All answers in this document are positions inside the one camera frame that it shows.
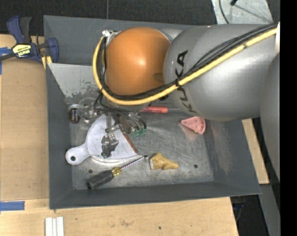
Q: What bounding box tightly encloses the black-handled screwdriver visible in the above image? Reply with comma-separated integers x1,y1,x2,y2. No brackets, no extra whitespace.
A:
86,154,149,191

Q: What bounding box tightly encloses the white paddle-shaped plate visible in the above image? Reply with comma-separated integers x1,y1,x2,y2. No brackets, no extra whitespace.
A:
65,114,139,166

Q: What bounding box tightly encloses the pink toy cheese wedge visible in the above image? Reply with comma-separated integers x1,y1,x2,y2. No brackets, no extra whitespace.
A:
180,116,207,135

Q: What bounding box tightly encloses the dark brown oval object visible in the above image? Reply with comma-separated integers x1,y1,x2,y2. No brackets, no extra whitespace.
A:
69,108,81,124

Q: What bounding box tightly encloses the clear glass cup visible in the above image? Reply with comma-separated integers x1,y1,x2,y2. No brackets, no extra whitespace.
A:
76,97,100,121

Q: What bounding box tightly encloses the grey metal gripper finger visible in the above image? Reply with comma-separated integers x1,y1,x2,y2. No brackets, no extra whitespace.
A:
110,134,120,155
101,135,112,159

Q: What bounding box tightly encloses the grey metal bin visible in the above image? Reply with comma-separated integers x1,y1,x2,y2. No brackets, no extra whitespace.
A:
42,15,262,210

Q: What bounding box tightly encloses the tan toy food piece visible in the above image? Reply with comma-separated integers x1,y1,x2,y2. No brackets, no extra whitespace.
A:
149,152,180,171

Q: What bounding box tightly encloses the red-brown thin stick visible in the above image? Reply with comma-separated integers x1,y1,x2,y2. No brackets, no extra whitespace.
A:
123,132,139,154

